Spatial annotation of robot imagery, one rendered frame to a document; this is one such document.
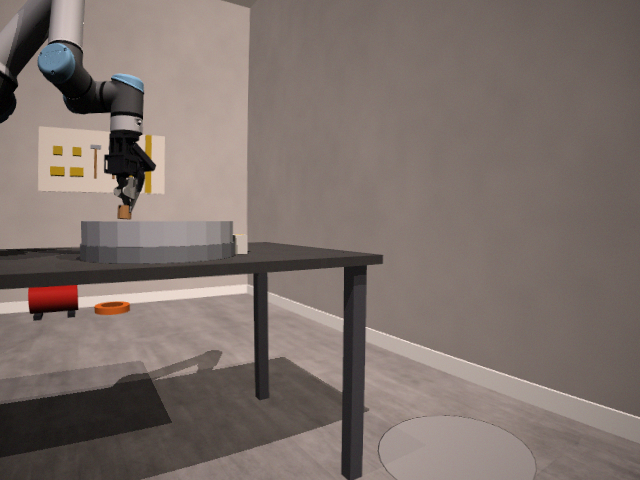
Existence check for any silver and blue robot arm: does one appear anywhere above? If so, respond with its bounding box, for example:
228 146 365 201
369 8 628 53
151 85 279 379
0 0 144 136

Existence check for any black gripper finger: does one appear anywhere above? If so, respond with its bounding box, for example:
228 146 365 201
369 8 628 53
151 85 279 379
114 175 130 205
122 167 145 212

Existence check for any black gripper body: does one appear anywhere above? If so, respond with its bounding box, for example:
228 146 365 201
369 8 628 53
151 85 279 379
104 132 143 178

